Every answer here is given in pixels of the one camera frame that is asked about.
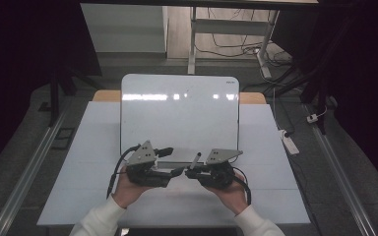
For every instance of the wooden board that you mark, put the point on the wooden board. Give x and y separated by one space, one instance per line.
106 96

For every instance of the black metal stand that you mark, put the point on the black metal stand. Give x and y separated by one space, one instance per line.
54 98
321 98

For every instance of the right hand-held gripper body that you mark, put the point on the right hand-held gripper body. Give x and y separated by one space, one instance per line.
221 156

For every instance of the white metal desk frame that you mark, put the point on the white metal desk frame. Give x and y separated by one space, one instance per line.
229 27

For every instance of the white dry-erase whiteboard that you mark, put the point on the white dry-erase whiteboard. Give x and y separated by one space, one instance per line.
177 118

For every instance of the small white adapter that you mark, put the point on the small white adapter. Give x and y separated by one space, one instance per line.
312 118

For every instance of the white cabinet panel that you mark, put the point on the white cabinet panel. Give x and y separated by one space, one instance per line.
124 29

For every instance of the white power strip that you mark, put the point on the white power strip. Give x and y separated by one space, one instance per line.
290 144

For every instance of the aluminium rail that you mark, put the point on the aluminium rail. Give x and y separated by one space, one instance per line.
341 170
29 170

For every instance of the person's left hand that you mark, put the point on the person's left hand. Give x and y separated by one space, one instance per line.
126 193

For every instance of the dark curtain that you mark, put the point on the dark curtain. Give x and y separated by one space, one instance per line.
19 65
367 82

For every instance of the person's right hand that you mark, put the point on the person's right hand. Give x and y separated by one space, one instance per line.
234 198

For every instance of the black floor plate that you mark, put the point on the black floor plate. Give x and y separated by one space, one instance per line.
63 138

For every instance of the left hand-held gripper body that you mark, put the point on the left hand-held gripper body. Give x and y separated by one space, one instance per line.
142 155

